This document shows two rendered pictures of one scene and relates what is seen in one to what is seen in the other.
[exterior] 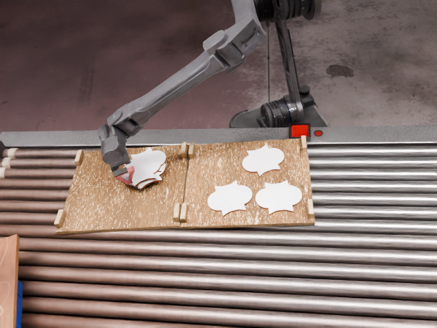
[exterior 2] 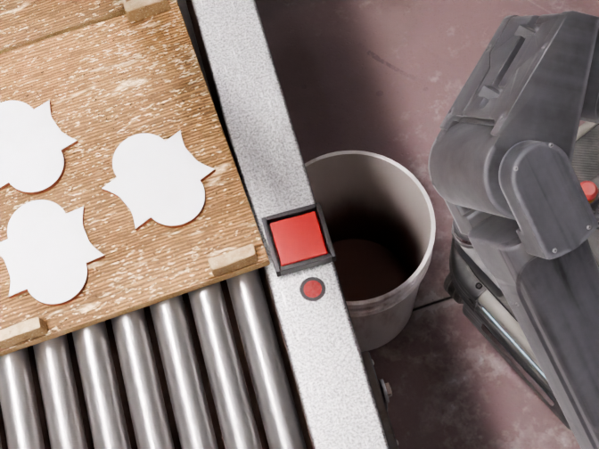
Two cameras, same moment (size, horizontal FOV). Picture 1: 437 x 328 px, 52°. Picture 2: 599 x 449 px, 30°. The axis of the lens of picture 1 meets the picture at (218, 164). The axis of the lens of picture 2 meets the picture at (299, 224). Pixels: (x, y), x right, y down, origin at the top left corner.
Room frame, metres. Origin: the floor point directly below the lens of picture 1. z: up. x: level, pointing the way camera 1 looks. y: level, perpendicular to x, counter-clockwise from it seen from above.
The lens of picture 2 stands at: (0.91, -0.80, 2.20)
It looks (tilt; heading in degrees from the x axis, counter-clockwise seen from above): 67 degrees down; 68
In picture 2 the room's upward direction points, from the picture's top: 9 degrees counter-clockwise
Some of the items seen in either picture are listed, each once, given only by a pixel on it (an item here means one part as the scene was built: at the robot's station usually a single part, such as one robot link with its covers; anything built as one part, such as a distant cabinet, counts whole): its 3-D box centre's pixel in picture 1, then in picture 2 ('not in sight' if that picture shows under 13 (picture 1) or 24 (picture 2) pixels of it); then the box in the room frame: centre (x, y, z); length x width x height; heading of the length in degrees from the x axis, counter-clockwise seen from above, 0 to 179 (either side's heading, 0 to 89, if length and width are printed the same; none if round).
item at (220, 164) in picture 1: (247, 181); (91, 167); (0.93, -0.08, 0.93); 0.41 x 0.35 x 0.02; 78
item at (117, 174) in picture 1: (123, 171); not in sight; (0.99, 0.30, 1.03); 0.07 x 0.07 x 0.09; 14
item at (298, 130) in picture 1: (299, 132); (299, 240); (1.11, -0.31, 0.92); 0.06 x 0.06 x 0.01; 74
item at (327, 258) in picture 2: (299, 131); (299, 239); (1.11, -0.31, 0.92); 0.08 x 0.08 x 0.02; 74
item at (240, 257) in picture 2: (304, 144); (233, 260); (1.02, -0.30, 0.95); 0.06 x 0.02 x 0.03; 168
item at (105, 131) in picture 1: (108, 137); not in sight; (1.02, 0.31, 1.16); 0.07 x 0.06 x 0.07; 7
